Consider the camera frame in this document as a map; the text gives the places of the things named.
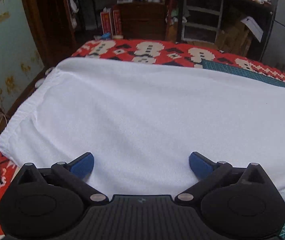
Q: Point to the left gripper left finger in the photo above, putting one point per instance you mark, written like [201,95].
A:
[72,176]

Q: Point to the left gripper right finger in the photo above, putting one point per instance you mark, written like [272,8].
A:
[210,176]

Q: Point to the white cloth garment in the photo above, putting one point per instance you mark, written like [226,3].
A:
[141,123]

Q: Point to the red patterned knit blanket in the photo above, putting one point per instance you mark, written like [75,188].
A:
[149,52]

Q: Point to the green cutting mat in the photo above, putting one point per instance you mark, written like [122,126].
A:
[210,65]

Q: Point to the cardboard box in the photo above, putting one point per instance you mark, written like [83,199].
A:
[238,37]

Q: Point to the red tall box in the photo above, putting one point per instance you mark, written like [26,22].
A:
[111,23]

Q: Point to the white drawer shelf unit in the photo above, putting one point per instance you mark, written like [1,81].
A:
[201,20]

